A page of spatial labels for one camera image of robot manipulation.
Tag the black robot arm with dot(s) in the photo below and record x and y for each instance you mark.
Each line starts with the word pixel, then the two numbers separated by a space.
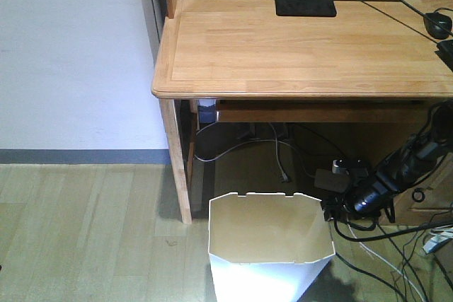
pixel 417 159

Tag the white trash bin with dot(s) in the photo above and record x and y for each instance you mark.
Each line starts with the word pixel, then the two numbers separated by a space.
pixel 266 246

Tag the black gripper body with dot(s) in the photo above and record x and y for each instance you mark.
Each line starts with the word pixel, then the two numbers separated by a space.
pixel 362 201

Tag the black computer mouse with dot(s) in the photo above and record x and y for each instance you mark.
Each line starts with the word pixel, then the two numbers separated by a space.
pixel 438 25

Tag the black keyboard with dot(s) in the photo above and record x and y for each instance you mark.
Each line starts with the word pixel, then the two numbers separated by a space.
pixel 445 52

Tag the brown power adapter box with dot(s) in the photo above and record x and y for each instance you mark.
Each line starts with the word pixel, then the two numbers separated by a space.
pixel 326 180

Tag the wooden desk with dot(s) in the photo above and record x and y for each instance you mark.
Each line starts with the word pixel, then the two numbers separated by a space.
pixel 369 63

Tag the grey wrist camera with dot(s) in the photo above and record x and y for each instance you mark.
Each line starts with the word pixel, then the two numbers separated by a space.
pixel 345 166

